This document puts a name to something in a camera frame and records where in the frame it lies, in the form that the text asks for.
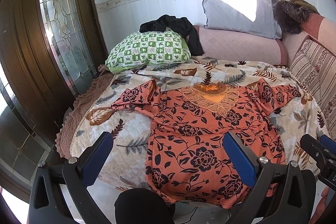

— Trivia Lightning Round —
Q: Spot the orange black floral blouse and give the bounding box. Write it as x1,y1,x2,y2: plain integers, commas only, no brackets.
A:
112,79,301,209

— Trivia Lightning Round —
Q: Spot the pink scalloped bed cover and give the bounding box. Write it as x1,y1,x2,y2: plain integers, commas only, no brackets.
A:
55,65,114,159

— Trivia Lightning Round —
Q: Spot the leaf pattern beige blanket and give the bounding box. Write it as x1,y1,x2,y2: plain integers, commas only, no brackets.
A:
70,57,330,190

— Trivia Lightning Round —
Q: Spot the dark knee of person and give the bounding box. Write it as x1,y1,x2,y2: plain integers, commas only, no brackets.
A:
114,188,175,224

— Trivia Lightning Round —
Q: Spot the striped beige quilt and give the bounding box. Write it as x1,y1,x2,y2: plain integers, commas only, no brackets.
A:
290,39,335,140

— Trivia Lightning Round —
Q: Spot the light grey pillow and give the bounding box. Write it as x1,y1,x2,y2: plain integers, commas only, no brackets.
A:
202,0,282,39

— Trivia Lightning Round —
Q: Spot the stained glass wooden door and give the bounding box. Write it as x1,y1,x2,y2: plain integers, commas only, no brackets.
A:
1,0,107,202

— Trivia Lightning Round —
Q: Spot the dark furry cushion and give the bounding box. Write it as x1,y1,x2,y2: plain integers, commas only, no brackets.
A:
274,0,319,34

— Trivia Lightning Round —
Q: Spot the pink quilted bolster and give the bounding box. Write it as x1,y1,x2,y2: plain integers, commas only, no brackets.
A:
195,26,288,65

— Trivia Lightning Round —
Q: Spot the green white checked pillow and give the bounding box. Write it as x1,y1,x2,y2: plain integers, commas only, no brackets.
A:
105,28,191,73

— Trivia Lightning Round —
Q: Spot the black garment on pillow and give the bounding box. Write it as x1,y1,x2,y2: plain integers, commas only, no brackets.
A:
139,15,205,56

